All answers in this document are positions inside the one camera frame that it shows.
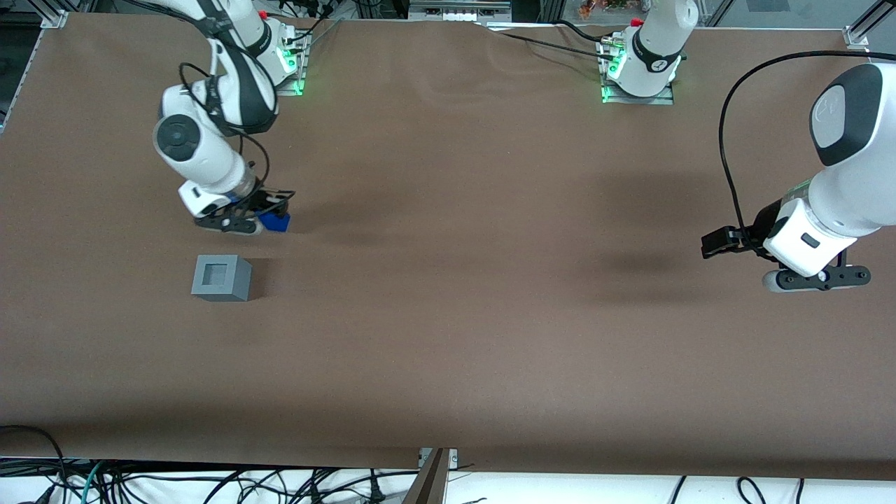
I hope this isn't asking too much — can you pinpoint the blue plastic part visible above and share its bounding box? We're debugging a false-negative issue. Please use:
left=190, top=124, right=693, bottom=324
left=255, top=210, right=292, bottom=235

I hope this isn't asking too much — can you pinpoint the gray square base block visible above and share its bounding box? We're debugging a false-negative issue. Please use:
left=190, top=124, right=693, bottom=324
left=191, top=255, right=253, bottom=302

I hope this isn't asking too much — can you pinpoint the brown table cover sheet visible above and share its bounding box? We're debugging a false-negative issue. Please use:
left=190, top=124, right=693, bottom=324
left=0, top=13, right=896, bottom=481

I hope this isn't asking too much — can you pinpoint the silver equipment box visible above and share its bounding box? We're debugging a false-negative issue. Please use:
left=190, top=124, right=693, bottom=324
left=408, top=0, right=513, bottom=22

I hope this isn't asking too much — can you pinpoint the orange background object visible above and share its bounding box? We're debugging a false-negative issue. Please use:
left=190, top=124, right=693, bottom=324
left=579, top=0, right=632, bottom=19

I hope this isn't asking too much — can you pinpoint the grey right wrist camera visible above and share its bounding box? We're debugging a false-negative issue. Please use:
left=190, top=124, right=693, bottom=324
left=194, top=213, right=265, bottom=237

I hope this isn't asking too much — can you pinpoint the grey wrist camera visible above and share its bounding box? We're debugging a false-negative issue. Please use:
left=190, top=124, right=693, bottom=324
left=194, top=213, right=265, bottom=237
left=762, top=265, right=872, bottom=293

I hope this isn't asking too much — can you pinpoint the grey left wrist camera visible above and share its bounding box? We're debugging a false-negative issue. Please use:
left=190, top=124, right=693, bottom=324
left=762, top=265, right=872, bottom=293

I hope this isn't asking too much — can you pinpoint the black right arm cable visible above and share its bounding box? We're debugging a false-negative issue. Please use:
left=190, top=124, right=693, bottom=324
left=178, top=0, right=272, bottom=186

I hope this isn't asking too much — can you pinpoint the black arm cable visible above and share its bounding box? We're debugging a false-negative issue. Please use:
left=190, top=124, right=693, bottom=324
left=178, top=0, right=272, bottom=186
left=719, top=49, right=866, bottom=246

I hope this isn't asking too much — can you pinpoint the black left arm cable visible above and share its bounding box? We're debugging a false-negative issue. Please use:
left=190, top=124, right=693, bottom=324
left=719, top=49, right=866, bottom=246

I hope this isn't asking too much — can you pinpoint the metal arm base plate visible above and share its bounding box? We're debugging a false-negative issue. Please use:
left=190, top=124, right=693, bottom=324
left=269, top=31, right=308, bottom=97
left=600, top=38, right=676, bottom=106

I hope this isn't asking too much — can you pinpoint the black cable on table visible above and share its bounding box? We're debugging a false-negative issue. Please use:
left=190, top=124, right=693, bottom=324
left=483, top=25, right=618, bottom=60
left=288, top=13, right=345, bottom=47
left=556, top=19, right=618, bottom=44

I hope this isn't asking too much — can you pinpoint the black looped floor cable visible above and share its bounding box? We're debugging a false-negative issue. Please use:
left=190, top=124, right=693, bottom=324
left=0, top=424, right=69, bottom=504

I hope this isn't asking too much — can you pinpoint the teal floor cable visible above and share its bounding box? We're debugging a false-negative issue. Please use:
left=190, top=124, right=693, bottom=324
left=78, top=460, right=107, bottom=504

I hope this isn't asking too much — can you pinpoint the aluminium profile post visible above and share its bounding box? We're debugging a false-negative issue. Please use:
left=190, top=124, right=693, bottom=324
left=402, top=447, right=458, bottom=504

